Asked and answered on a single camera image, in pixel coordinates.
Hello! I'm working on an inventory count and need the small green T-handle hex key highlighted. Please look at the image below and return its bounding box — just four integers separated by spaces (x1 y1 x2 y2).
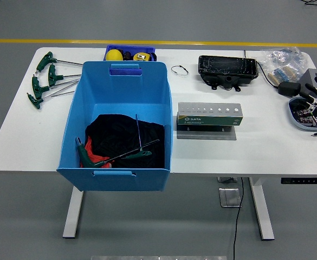
121 113 153 161

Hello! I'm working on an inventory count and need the large green T-handle hex key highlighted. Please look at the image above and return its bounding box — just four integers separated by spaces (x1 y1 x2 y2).
75 136 161 169

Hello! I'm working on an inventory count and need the big blue plastic box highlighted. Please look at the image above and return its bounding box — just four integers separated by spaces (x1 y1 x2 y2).
56 61 173 192

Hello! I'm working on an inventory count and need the dark electronic modules pile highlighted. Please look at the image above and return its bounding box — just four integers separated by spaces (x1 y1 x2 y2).
293 104 315 127

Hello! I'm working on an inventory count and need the black table control panel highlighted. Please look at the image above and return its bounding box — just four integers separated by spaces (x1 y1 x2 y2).
280 177 317 185

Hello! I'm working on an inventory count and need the light blue bowl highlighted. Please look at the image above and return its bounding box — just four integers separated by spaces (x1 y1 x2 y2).
288 96 317 133

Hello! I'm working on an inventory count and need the black power adapter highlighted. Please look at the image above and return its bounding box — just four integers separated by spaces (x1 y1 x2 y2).
277 81 301 98

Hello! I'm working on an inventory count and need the grey foam block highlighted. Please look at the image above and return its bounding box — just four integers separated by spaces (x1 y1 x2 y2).
299 68 317 98

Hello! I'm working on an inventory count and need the white table leg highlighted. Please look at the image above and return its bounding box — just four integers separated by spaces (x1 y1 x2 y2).
249 177 275 241
62 186 85 239

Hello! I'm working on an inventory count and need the clear bag of resistor strips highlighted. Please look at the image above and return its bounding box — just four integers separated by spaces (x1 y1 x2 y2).
265 62 310 88

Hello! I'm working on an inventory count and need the clear bag of blue parts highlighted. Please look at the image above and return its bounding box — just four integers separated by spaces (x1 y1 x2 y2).
260 46 312 68

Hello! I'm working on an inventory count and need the metal floor plate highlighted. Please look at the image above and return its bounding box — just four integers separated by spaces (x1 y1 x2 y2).
218 187 242 209

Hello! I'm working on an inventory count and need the black plastic tray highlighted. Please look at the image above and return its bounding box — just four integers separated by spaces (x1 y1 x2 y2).
198 55 259 92

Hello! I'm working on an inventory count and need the yellow tape measure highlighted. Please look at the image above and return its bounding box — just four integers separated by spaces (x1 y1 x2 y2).
132 51 158 62

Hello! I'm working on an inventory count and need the black cloth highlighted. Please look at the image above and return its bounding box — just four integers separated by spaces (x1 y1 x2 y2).
85 114 166 169

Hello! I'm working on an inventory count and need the dark blue plastic bin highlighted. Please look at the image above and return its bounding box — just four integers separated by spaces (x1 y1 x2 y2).
103 44 157 77

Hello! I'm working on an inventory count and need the yellow ball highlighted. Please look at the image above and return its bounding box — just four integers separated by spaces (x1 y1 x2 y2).
105 49 124 62

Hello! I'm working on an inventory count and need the red cloth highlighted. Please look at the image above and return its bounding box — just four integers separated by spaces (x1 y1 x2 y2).
80 135 115 168

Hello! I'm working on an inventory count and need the black floor cable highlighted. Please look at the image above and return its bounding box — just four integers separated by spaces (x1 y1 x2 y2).
232 177 245 260

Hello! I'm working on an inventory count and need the black adapter cord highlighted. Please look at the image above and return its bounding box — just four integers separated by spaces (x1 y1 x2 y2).
244 49 281 89

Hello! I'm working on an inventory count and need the black looped cable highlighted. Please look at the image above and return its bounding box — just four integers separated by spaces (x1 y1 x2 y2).
300 0 317 13

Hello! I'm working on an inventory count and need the metal wire loop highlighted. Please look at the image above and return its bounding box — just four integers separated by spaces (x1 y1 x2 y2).
170 64 190 77

